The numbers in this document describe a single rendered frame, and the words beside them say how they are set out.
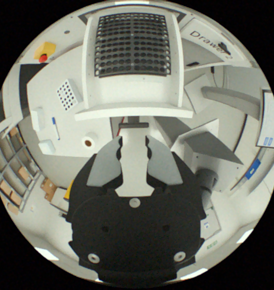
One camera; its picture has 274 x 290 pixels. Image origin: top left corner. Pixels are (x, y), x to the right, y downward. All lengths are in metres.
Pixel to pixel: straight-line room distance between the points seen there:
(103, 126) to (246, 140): 3.24
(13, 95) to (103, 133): 0.79
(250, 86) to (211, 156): 1.60
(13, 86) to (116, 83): 0.80
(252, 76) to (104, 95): 1.91
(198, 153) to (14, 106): 1.13
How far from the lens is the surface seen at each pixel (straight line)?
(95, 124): 0.41
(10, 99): 0.86
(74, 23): 0.39
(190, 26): 0.39
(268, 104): 0.84
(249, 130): 3.15
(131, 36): 0.26
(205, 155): 0.41
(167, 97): 0.29
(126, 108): 0.18
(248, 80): 1.89
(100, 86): 0.29
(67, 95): 0.41
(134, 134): 1.25
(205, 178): 0.45
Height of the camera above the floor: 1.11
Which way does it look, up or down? 57 degrees down
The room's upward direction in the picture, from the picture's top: 177 degrees clockwise
